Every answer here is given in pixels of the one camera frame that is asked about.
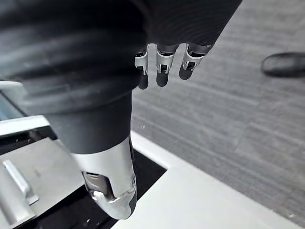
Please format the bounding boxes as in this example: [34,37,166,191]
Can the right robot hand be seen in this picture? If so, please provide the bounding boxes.
[0,0,243,220]

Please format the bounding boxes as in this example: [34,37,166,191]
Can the dark robot foot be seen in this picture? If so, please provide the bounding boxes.
[260,52,305,78]

